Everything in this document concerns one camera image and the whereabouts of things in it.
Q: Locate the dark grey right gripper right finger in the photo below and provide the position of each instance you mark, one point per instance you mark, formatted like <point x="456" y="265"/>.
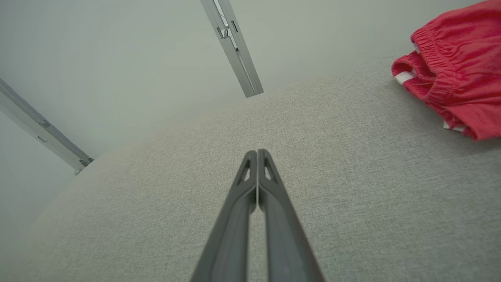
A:
<point x="285" y="250"/>

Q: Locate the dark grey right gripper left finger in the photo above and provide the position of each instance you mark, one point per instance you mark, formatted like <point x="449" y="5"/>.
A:
<point x="227" y="250"/>

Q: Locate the red shorts with white stripe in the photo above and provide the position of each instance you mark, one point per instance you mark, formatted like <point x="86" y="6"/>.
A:
<point x="462" y="70"/>

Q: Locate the grey double post orange strip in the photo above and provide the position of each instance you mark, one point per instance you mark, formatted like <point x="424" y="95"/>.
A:
<point x="238" y="58"/>

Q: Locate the grey slotted post with foot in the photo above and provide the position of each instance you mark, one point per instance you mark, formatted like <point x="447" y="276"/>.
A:
<point x="43" y="131"/>

